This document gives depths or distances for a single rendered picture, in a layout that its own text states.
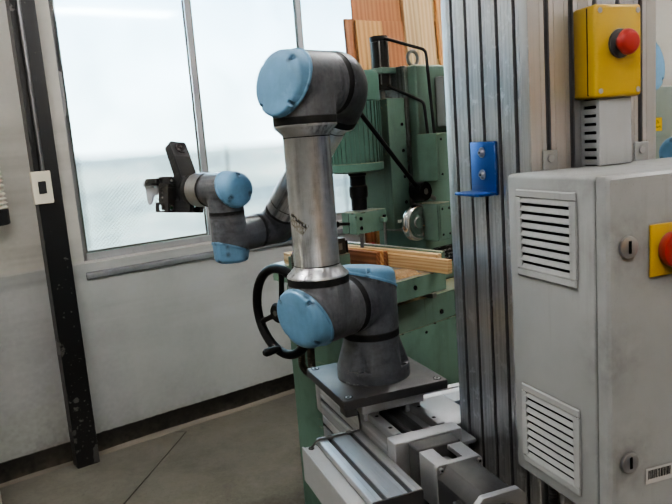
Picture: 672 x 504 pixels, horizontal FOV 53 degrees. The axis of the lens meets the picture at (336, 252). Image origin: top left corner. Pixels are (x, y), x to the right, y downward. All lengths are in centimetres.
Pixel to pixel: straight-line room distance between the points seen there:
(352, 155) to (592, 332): 129
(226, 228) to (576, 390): 77
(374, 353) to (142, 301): 199
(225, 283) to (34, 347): 90
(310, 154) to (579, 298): 52
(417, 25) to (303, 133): 283
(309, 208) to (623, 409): 60
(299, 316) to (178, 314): 208
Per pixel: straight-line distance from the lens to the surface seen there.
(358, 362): 136
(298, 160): 120
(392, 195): 219
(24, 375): 313
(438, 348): 220
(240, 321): 343
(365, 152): 210
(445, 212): 218
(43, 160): 296
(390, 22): 388
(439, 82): 229
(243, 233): 143
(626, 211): 91
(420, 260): 202
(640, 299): 95
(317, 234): 121
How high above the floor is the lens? 130
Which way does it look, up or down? 9 degrees down
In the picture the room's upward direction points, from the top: 4 degrees counter-clockwise
